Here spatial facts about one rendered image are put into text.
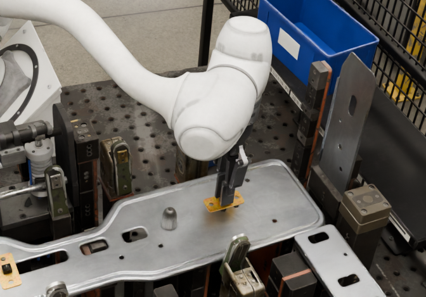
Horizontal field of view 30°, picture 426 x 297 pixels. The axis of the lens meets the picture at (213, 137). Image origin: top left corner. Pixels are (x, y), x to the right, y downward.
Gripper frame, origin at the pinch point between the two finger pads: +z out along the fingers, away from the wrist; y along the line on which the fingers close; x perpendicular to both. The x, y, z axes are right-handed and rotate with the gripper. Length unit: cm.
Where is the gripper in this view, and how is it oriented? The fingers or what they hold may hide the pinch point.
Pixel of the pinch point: (225, 188)
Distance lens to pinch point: 167.2
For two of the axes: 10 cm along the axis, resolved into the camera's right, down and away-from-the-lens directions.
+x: 9.0, -2.2, 3.6
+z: -0.8, 7.4, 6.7
